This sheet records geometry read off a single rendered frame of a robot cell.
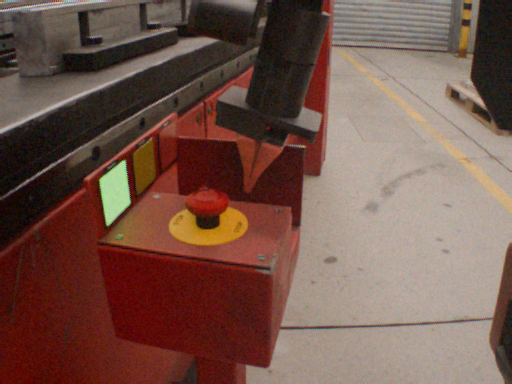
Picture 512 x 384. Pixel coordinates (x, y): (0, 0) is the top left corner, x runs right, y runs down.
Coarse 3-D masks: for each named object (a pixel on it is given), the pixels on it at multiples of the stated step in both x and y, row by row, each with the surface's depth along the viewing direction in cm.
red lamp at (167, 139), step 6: (168, 126) 50; (174, 126) 52; (162, 132) 49; (168, 132) 50; (174, 132) 52; (162, 138) 49; (168, 138) 51; (174, 138) 52; (162, 144) 49; (168, 144) 51; (174, 144) 52; (162, 150) 49; (168, 150) 51; (174, 150) 53; (162, 156) 49; (168, 156) 51; (174, 156) 53; (162, 162) 50; (168, 162) 51; (162, 168) 50
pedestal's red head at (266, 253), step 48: (192, 144) 54; (96, 192) 37; (144, 192) 46; (192, 192) 57; (240, 192) 55; (288, 192) 54; (96, 240) 38; (144, 240) 38; (240, 240) 38; (288, 240) 43; (144, 288) 39; (192, 288) 38; (240, 288) 36; (288, 288) 49; (144, 336) 42; (192, 336) 40; (240, 336) 39
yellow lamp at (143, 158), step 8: (152, 144) 46; (136, 152) 43; (144, 152) 45; (152, 152) 47; (136, 160) 43; (144, 160) 45; (152, 160) 47; (136, 168) 43; (144, 168) 45; (152, 168) 47; (136, 176) 44; (144, 176) 45; (152, 176) 47; (136, 184) 44; (144, 184) 46
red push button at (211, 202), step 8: (200, 192) 40; (208, 192) 40; (216, 192) 40; (192, 200) 39; (200, 200) 39; (208, 200) 39; (216, 200) 39; (224, 200) 39; (192, 208) 38; (200, 208) 38; (208, 208) 38; (216, 208) 38; (224, 208) 39; (200, 216) 39; (208, 216) 39; (216, 216) 40; (200, 224) 40; (208, 224) 40; (216, 224) 40
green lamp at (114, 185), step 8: (120, 168) 40; (104, 176) 38; (112, 176) 39; (120, 176) 40; (104, 184) 38; (112, 184) 39; (120, 184) 41; (104, 192) 38; (112, 192) 39; (120, 192) 41; (128, 192) 42; (104, 200) 38; (112, 200) 39; (120, 200) 41; (128, 200) 42; (104, 208) 38; (112, 208) 39; (120, 208) 41; (112, 216) 40
